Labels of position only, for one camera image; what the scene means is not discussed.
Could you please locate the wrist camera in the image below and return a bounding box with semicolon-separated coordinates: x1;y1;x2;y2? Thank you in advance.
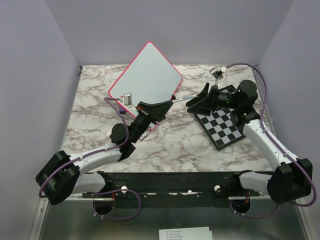
119;93;133;107
209;67;227;80

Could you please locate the white blue whiteboard marker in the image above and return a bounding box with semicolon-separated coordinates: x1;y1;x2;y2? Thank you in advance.
171;94;198;103

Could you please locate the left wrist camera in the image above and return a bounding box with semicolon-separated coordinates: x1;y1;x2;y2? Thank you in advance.
119;93;133;107

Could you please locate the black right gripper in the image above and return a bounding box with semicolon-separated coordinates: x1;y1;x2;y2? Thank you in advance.
186;83;241;117

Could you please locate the pink framed whiteboard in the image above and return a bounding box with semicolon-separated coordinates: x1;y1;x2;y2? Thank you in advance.
108;41;183;118

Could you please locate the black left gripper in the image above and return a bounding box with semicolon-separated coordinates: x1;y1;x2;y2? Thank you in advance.
130;101;173;144

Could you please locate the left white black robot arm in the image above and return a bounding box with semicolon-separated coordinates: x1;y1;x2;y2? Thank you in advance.
35;100;174;205

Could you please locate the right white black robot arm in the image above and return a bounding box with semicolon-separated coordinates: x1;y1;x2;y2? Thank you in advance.
186;79;313;205

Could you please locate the black white chessboard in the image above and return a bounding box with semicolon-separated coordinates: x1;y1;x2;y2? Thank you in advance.
192;84;247;151

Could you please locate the purple toy microphone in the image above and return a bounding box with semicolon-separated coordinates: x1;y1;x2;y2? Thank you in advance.
118;107;126;115

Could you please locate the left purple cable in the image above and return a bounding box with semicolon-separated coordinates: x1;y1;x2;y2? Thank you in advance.
38;97;142;221

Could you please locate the purple cable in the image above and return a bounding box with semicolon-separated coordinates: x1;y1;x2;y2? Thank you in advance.
38;97;142;221
224;62;318;219

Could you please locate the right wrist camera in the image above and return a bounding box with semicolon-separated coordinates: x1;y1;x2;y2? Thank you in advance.
209;67;227;80

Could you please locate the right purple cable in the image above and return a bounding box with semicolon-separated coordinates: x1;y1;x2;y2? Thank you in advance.
224;62;318;219

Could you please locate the white instruction paper sheet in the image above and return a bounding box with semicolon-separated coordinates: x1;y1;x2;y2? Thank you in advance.
158;227;213;240

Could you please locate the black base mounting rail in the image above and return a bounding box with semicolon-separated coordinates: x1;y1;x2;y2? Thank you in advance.
82;169;261;208

